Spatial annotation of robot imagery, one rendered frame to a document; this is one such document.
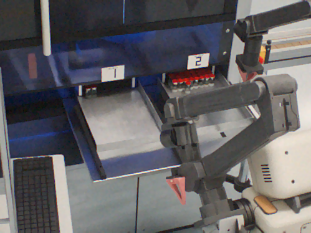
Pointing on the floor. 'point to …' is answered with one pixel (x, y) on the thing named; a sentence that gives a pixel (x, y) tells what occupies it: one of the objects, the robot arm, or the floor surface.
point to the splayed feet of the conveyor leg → (237, 183)
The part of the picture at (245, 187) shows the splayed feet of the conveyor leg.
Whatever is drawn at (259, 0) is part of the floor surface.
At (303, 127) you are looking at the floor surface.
